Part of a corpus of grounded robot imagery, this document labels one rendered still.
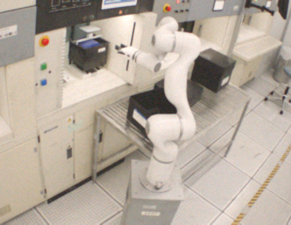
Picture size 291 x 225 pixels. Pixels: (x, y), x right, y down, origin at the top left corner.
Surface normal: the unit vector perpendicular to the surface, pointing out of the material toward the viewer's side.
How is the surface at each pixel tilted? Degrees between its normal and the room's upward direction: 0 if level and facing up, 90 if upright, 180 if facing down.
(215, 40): 90
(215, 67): 90
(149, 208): 90
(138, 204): 90
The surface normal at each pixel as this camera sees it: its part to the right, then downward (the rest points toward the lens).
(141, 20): -0.67, 0.33
